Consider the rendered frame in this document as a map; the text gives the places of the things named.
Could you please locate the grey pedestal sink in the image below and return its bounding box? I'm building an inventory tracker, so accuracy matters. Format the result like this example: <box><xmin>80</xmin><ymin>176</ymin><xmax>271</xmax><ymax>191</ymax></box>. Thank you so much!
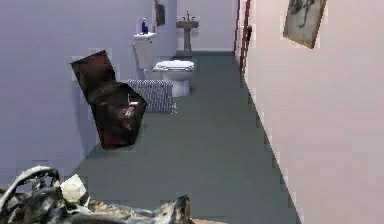
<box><xmin>175</xmin><ymin>10</ymin><xmax>200</xmax><ymax>53</ymax></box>

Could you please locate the white toilet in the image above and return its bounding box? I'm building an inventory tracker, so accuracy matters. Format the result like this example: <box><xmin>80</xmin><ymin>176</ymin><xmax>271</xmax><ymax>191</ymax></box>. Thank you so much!
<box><xmin>133</xmin><ymin>31</ymin><xmax>195</xmax><ymax>98</ymax></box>

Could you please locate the grey marbled bathtub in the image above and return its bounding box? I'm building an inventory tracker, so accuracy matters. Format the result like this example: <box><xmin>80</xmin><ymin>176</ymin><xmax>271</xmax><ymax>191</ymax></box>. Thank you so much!
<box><xmin>0</xmin><ymin>165</ymin><xmax>195</xmax><ymax>224</ymax></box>

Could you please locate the dark brown cabinet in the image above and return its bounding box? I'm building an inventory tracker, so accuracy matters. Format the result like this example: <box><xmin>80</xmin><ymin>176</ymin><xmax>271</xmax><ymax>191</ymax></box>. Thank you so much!
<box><xmin>70</xmin><ymin>50</ymin><xmax>148</xmax><ymax>150</ymax></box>

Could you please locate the red room door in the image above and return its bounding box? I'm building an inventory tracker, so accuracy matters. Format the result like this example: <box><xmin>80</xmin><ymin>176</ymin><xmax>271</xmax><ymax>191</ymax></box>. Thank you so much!
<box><xmin>233</xmin><ymin>0</ymin><xmax>253</xmax><ymax>75</ymax></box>

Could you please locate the framed wall picture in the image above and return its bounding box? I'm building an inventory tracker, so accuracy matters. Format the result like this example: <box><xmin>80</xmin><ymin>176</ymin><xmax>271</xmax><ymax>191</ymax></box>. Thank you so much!
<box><xmin>282</xmin><ymin>0</ymin><xmax>328</xmax><ymax>50</ymax></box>

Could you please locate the white soap bar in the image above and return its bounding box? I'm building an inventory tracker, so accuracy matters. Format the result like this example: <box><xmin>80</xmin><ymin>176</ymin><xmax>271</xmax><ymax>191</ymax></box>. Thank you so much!
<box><xmin>60</xmin><ymin>173</ymin><xmax>88</xmax><ymax>204</ymax></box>

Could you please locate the dark framed wall mirror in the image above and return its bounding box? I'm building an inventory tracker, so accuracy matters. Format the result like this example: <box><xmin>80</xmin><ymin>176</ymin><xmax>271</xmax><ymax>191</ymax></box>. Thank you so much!
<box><xmin>153</xmin><ymin>0</ymin><xmax>166</xmax><ymax>28</ymax></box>

